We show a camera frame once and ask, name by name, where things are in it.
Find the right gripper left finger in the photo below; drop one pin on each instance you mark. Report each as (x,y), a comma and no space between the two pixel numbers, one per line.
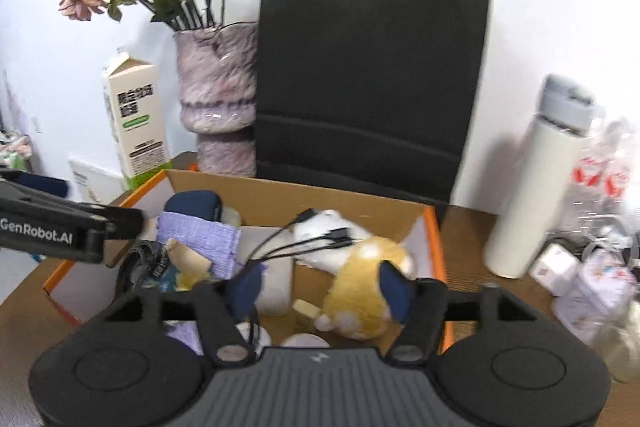
(219,306)

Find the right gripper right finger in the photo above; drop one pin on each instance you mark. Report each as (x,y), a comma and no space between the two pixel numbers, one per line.
(419,306)

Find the purple knit pouch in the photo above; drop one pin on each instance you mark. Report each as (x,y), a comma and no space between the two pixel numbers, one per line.
(199,247)

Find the yellow white plush toy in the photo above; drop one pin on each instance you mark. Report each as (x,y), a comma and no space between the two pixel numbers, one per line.
(354,307)

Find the navy blue pouch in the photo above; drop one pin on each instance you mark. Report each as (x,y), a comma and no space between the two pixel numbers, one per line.
(206,205)

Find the white jar lid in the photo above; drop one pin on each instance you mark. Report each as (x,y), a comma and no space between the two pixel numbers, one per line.
(305,341)

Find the white box on floor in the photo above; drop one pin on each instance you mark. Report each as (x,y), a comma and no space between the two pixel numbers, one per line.
(95,184)

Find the orange cardboard box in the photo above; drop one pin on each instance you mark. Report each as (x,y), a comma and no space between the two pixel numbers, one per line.
(271,204)

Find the white power adapter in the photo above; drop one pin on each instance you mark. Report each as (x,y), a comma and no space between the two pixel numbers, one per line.
(555,269)

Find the white green milk carton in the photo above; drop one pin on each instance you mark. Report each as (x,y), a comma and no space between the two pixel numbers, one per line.
(137,120)

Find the white tin box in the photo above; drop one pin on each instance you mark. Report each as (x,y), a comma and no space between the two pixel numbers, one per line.
(601,284)

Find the plastic water bottle pack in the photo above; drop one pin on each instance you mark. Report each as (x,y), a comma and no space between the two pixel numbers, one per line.
(598,183)

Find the pink ribbed vase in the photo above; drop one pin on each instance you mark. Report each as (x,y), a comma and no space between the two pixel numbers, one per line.
(218,95)

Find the black paper bag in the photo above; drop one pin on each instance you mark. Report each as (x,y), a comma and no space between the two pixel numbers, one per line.
(370,96)

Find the white thermos bottle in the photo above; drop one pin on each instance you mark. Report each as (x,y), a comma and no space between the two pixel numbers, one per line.
(556,138)

